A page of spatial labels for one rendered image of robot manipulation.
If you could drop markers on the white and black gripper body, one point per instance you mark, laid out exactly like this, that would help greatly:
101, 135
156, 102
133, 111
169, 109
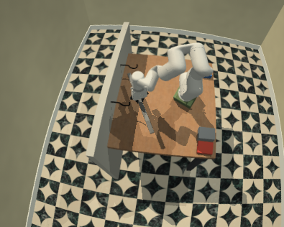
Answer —
137, 96

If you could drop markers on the grey long bar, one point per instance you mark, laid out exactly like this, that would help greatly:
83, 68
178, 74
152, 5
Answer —
141, 105

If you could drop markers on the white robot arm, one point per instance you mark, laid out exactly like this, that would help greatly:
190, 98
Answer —
175, 66

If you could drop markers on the red block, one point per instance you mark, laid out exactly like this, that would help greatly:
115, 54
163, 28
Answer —
205, 147

